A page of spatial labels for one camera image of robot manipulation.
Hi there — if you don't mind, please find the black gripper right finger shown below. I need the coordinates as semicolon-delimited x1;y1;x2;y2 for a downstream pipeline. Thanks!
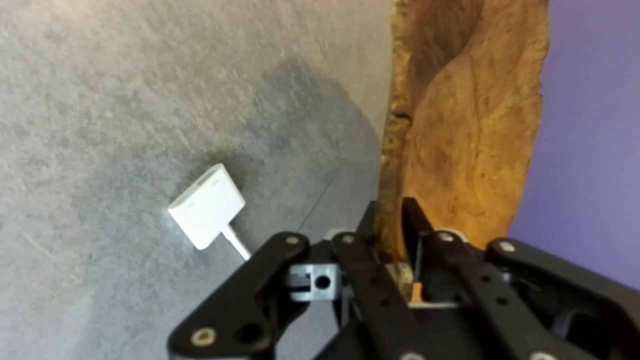
399;197;640;360

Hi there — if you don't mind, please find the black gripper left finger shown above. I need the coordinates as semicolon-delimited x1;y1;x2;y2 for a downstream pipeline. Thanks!
166;199;428;360

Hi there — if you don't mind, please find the brown wooden plate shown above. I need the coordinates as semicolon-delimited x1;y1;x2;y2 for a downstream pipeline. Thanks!
375;0;553;268

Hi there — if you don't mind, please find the white adapter with short cable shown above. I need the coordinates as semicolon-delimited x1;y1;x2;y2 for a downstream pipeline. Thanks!
166;162;255;263

